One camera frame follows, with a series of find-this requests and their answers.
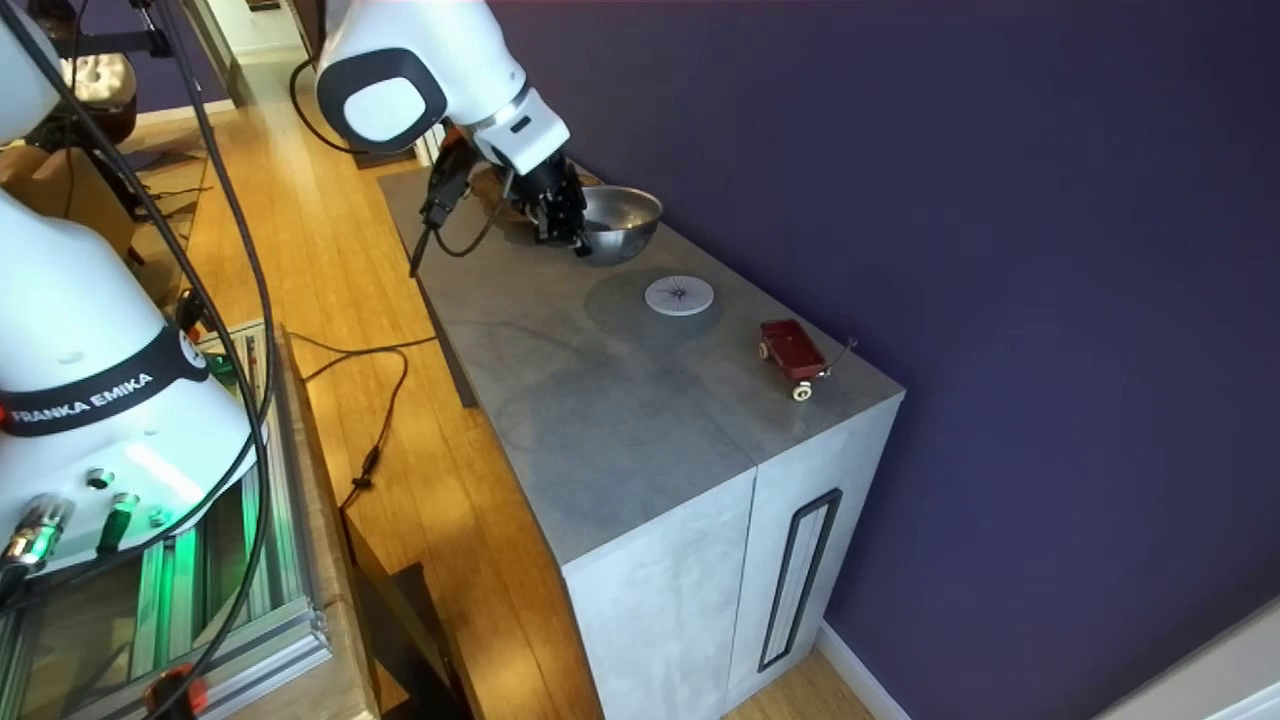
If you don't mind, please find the black floor cable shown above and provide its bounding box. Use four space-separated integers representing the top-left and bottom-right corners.
284 331 444 517

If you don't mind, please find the black office chair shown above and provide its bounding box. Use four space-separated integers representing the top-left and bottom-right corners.
0 0 183 215

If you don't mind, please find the silver metal bowl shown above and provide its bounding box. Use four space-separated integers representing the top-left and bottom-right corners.
578 185 663 264

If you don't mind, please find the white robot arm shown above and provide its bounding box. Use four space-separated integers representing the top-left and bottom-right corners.
315 0 584 243

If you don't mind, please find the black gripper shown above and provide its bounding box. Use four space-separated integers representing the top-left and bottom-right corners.
506 151 584 243

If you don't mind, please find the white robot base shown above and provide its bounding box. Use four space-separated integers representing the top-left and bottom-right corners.
0 196 257 578

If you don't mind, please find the grey concrete cabinet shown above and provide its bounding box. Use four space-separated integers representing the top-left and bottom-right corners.
415 178 904 720

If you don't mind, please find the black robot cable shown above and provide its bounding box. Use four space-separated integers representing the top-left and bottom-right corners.
284 54 516 279

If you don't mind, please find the white round coaster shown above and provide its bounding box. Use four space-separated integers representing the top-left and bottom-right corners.
645 277 718 321

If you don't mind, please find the red small box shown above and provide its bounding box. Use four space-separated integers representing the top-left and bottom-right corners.
761 321 827 404

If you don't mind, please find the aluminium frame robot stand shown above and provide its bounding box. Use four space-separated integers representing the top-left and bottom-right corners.
0 326 331 720

